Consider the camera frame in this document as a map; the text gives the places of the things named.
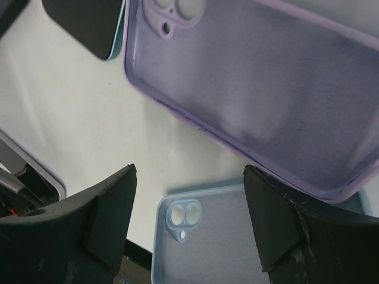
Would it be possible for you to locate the light blue phone case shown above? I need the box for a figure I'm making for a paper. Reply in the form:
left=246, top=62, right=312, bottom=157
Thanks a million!
left=150, top=177, right=379, bottom=284

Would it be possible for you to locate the green-edged black phone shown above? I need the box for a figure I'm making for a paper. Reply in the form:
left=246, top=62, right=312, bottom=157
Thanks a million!
left=42, top=0, right=126, bottom=60

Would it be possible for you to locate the purple phone case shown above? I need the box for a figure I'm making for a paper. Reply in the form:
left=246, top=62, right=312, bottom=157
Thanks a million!
left=124, top=1, right=378, bottom=203

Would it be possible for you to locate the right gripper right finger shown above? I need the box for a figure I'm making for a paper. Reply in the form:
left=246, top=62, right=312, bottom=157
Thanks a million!
left=243, top=165, right=378, bottom=283

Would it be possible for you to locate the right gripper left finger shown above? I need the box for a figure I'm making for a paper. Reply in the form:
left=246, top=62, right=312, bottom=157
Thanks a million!
left=1, top=164, right=137, bottom=283

